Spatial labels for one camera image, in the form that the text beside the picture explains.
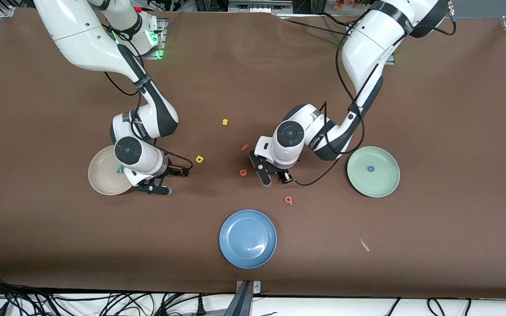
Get beige plate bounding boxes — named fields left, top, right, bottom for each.
left=88, top=144, right=137, bottom=196

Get light green plate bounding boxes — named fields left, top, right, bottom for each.
left=347, top=146, right=401, bottom=198

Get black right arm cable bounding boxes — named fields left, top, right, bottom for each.
left=104, top=26, right=193, bottom=169

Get metal frame bar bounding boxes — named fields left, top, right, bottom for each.
left=227, top=0, right=293, bottom=14

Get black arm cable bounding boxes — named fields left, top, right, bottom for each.
left=295, top=0, right=455, bottom=187
left=104, top=26, right=193, bottom=169

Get looped black cable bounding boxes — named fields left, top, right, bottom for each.
left=426, top=298, right=473, bottom=316

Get brown table cover sheet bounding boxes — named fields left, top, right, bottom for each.
left=0, top=8, right=506, bottom=300

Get black cable tangle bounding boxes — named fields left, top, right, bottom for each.
left=0, top=271, right=236, bottom=316

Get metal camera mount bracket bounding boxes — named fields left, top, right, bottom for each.
left=235, top=280, right=262, bottom=316

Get black cable across table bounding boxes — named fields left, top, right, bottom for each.
left=277, top=12, right=354, bottom=40

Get blue plate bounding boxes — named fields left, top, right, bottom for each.
left=219, top=209, right=278, bottom=269

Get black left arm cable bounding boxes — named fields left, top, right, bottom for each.
left=295, top=0, right=455, bottom=187

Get orange flowers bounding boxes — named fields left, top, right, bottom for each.
left=334, top=0, right=376, bottom=10

